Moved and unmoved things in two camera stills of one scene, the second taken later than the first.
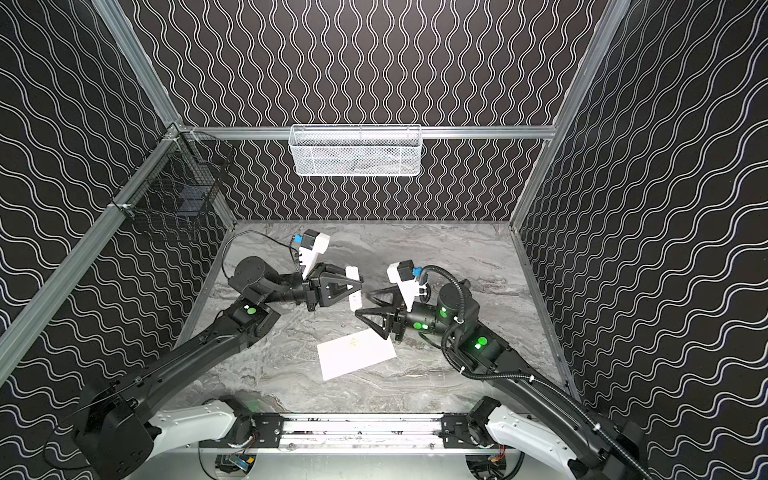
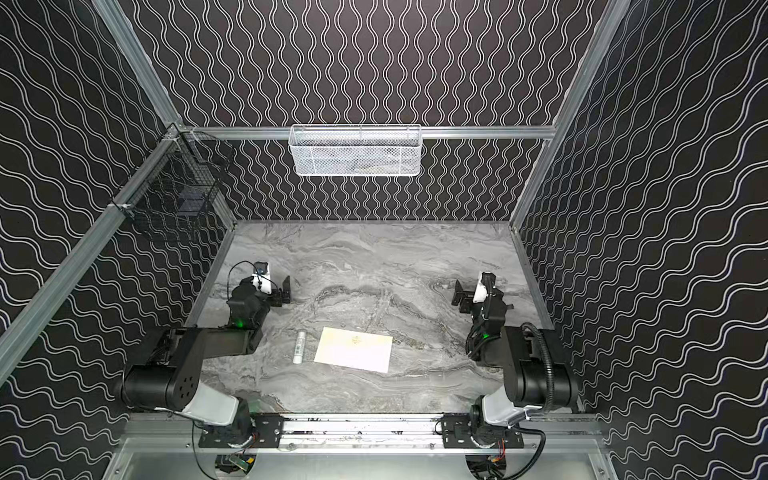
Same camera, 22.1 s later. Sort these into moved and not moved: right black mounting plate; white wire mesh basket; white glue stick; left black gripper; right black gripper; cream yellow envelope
Moved: right black gripper; white glue stick; left black gripper; cream yellow envelope
Not moved: white wire mesh basket; right black mounting plate
